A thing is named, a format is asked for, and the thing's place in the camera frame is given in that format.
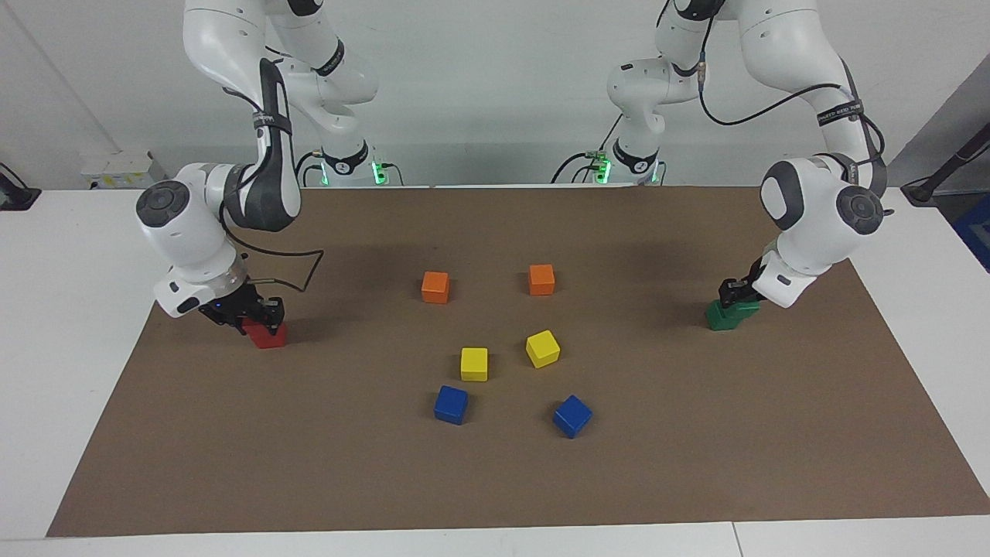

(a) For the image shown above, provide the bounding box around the brown paper mat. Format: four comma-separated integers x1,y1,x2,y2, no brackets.
46,186,990,538

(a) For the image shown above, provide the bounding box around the white box with yellow labels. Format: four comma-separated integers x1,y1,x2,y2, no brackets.
81,151,169,189

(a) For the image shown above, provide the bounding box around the blue wooden block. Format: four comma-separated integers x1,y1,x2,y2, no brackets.
433,385,469,425
552,395,594,439

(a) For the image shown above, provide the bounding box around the black stand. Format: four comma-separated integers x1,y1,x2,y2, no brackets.
901,124,990,206

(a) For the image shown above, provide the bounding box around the blue crate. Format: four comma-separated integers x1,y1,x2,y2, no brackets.
953,193,990,273

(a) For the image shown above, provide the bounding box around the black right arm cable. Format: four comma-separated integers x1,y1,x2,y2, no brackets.
220,46,324,293

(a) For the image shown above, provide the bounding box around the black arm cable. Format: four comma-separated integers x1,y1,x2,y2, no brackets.
220,46,324,293
657,0,889,194

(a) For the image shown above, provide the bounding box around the black right base cable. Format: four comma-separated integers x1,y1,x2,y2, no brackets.
292,149,326,188

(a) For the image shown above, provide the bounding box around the black base cable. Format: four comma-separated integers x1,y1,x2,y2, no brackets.
551,116,623,184
292,149,326,188

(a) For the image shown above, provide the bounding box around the black left base cable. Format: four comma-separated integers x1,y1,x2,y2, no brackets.
551,116,623,184

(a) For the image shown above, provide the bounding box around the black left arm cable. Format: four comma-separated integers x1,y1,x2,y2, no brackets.
657,0,889,194

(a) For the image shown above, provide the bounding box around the black clamp mount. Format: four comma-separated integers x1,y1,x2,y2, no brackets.
0,162,41,211

